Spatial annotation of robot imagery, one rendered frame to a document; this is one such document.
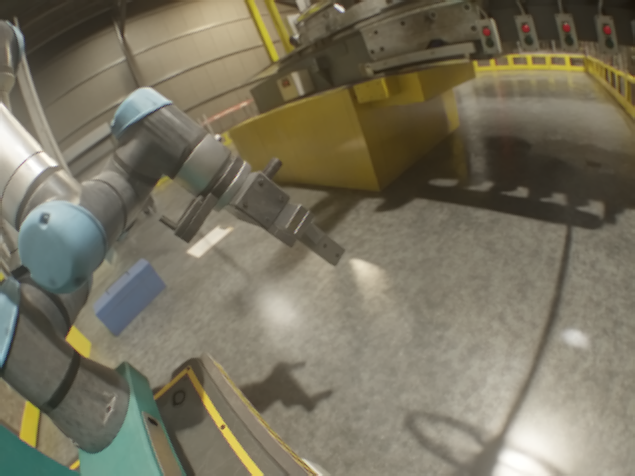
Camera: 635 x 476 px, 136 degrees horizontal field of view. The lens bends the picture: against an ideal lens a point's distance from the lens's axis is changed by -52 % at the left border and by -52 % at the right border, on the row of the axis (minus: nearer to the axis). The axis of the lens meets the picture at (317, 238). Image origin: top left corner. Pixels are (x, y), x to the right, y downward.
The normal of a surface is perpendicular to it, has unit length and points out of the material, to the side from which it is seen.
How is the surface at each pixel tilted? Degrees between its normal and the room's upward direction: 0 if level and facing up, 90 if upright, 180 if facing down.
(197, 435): 0
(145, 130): 90
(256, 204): 83
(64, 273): 89
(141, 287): 90
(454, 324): 0
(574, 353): 0
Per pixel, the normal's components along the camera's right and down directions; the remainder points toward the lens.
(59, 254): 0.33, 0.41
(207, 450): -0.35, -0.79
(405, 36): -0.70, 0.58
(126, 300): 0.78, 0.06
